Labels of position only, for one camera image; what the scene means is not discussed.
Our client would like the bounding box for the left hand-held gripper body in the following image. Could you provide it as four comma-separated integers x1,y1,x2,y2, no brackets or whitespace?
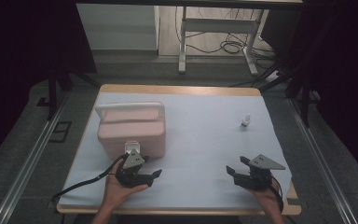
115,148,155,189

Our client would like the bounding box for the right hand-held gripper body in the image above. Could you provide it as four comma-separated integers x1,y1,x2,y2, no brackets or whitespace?
234,153,286,191

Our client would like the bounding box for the pink storage box white handle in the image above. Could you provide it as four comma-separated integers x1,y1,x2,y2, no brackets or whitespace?
94,101,167,161

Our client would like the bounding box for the person's right hand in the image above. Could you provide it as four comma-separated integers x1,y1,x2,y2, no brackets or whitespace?
249,179,284,216

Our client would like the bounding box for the person's left hand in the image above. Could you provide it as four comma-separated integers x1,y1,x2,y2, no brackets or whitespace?
103,159,150,213

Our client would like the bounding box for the small white dropper bottle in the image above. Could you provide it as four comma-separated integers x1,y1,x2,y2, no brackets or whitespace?
241,114,252,132

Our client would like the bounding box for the white table sheet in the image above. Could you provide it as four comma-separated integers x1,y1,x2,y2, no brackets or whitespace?
58,91,294,210

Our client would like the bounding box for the wooden table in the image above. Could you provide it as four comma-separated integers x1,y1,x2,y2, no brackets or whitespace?
56,83,303,217

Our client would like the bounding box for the black floor socket hatch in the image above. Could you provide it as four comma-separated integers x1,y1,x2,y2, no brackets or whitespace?
48,120,73,144

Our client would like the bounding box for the black metal stand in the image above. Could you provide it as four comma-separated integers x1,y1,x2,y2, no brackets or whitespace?
258,60,322,129
36,60,101,121

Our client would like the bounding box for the white power strip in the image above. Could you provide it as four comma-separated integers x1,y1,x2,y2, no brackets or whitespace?
265,70,282,83

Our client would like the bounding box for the white cabinet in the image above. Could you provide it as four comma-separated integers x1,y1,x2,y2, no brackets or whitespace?
76,3,160,51

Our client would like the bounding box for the dark curtain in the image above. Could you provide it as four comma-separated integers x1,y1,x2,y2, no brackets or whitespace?
288,0,358,189
0,0,98,171

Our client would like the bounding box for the right hand-held gripper black cable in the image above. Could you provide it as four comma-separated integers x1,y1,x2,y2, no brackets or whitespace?
268,175,285,213

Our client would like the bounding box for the hand-held gripper black cable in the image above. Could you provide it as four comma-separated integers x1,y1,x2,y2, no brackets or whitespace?
51,153,131,203
268,175,285,213

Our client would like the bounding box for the left hand-held gripper black cable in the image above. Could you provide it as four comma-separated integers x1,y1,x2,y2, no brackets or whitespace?
51,153,131,203

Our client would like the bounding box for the metal floor rail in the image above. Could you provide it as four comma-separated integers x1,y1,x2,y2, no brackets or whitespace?
0,92,72,224
286,97,358,224

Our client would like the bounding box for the tangle of black floor cables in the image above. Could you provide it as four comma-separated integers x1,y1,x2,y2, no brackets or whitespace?
174,6,278,61

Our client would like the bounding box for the white metal desk frame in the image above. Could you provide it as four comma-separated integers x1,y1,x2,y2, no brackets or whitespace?
177,6,270,77

